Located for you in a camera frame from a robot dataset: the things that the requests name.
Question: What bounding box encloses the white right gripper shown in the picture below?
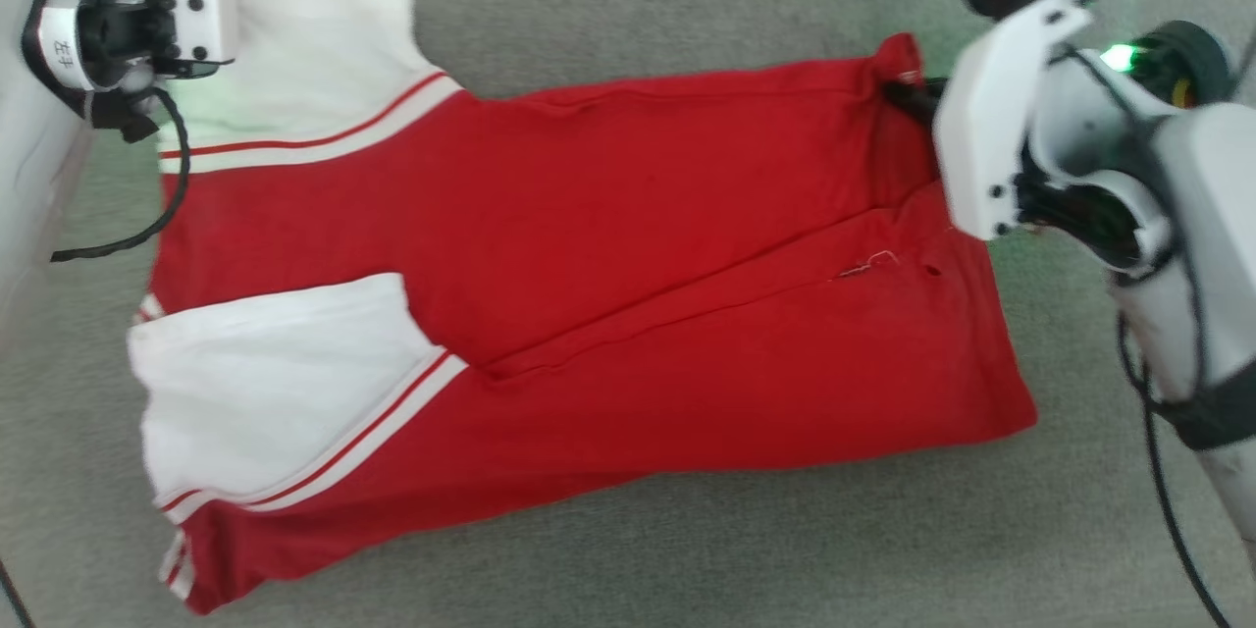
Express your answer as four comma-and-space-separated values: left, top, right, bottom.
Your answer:
882, 0, 1099, 242

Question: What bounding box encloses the red Bulls 23 jersey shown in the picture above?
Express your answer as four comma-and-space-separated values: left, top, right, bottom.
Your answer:
127, 0, 1040, 616

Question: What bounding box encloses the grey fabric sofa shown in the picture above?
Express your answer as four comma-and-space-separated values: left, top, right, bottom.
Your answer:
0, 0, 1256, 628

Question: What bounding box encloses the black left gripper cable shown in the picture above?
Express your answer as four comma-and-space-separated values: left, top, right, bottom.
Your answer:
50, 86, 190, 264

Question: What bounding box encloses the black left camera cable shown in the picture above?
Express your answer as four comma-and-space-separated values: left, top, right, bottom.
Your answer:
0, 557, 36, 628

